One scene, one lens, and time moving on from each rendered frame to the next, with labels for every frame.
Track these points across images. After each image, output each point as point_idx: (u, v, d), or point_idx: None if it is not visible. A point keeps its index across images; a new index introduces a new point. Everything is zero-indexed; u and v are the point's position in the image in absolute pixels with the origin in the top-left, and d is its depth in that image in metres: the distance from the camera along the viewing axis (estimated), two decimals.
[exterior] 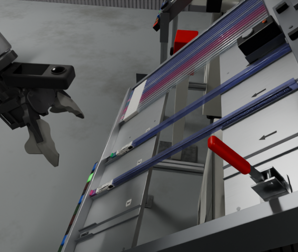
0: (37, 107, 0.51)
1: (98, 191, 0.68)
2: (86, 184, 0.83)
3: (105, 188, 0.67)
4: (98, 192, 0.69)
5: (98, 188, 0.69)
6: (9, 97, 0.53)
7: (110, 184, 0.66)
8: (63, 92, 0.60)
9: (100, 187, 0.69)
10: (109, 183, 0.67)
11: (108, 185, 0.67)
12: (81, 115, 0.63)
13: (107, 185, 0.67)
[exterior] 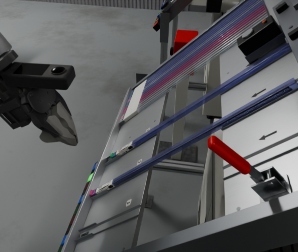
0: (37, 107, 0.52)
1: (98, 191, 0.68)
2: (86, 184, 0.83)
3: (105, 188, 0.67)
4: (98, 192, 0.69)
5: (98, 188, 0.69)
6: (10, 97, 0.53)
7: (110, 184, 0.66)
8: (65, 106, 0.59)
9: (100, 187, 0.69)
10: (109, 183, 0.67)
11: (108, 185, 0.67)
12: (74, 137, 0.59)
13: (107, 185, 0.67)
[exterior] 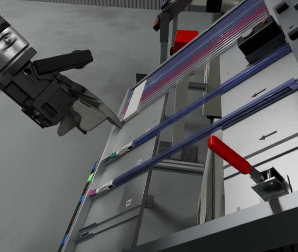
0: None
1: (98, 191, 0.68)
2: (86, 184, 0.83)
3: (105, 188, 0.67)
4: (98, 192, 0.69)
5: (98, 188, 0.69)
6: (40, 92, 0.50)
7: (110, 184, 0.66)
8: None
9: (100, 187, 0.69)
10: (109, 183, 0.67)
11: (108, 185, 0.67)
12: None
13: (107, 185, 0.67)
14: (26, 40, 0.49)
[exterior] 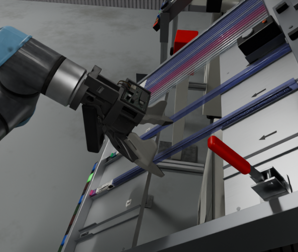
0: None
1: (98, 191, 0.68)
2: (86, 184, 0.83)
3: (105, 188, 0.67)
4: (98, 192, 0.69)
5: (98, 188, 0.69)
6: None
7: (110, 184, 0.66)
8: (124, 152, 0.51)
9: (100, 187, 0.69)
10: (109, 183, 0.67)
11: (108, 185, 0.67)
12: (155, 170, 0.52)
13: (107, 185, 0.67)
14: None
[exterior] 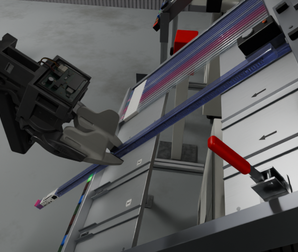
0: None
1: (42, 202, 0.55)
2: (86, 184, 0.83)
3: (48, 199, 0.54)
4: (42, 203, 0.55)
5: (44, 198, 0.56)
6: None
7: (53, 194, 0.52)
8: (65, 153, 0.39)
9: (45, 197, 0.56)
10: (53, 193, 0.53)
11: (51, 196, 0.53)
12: (110, 158, 0.42)
13: (50, 195, 0.53)
14: None
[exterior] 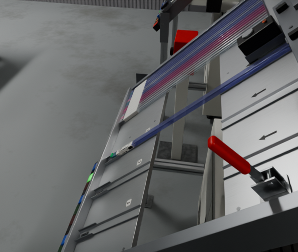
0: None
1: None
2: (86, 184, 0.83)
3: None
4: None
5: None
6: None
7: None
8: None
9: None
10: None
11: None
12: None
13: None
14: None
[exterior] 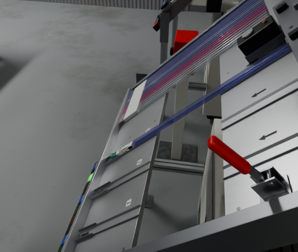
0: None
1: None
2: (86, 184, 0.83)
3: None
4: None
5: None
6: None
7: None
8: None
9: None
10: None
11: None
12: None
13: None
14: None
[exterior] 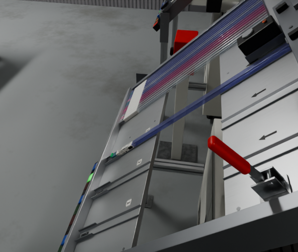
0: None
1: None
2: (86, 184, 0.83)
3: None
4: None
5: None
6: None
7: None
8: None
9: None
10: None
11: None
12: None
13: None
14: None
